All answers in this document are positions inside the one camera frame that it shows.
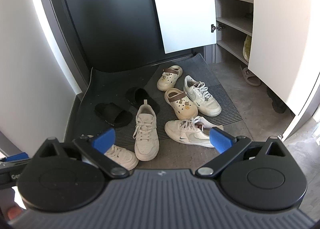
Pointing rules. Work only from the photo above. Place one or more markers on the black slide sandal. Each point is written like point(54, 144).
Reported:
point(140, 95)
point(113, 115)

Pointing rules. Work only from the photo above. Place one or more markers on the beige slide slipper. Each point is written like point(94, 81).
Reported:
point(250, 76)

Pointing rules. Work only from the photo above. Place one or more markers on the white cabinet door with label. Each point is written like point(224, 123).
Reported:
point(282, 44)

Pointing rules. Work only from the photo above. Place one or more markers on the metal cabinet door hinge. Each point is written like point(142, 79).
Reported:
point(216, 27)

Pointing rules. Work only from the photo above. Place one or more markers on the person's left hand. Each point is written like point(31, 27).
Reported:
point(13, 213)

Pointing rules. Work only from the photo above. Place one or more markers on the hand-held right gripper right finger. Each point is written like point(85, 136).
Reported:
point(220, 142)

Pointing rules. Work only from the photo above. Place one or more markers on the black shoe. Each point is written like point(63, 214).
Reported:
point(276, 101)

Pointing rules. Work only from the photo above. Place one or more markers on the black raised-edge floor mat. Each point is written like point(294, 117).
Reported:
point(100, 86)

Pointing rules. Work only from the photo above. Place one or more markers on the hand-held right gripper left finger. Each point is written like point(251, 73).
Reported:
point(105, 139)

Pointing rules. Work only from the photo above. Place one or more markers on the grey wooden shoe cabinet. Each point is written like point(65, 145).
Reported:
point(232, 40)

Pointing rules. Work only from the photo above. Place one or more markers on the black entry door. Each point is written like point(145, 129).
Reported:
point(107, 19)

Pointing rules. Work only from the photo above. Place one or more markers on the grey ribbed doormat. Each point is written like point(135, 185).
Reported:
point(220, 99)

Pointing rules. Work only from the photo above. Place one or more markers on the plain off-white lace-up sneaker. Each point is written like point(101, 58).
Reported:
point(121, 158)
point(146, 134)

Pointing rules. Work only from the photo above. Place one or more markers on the yellow-green fuzzy slipper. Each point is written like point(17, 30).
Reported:
point(247, 46)

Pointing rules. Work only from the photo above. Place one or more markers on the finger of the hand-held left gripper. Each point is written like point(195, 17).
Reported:
point(16, 156)

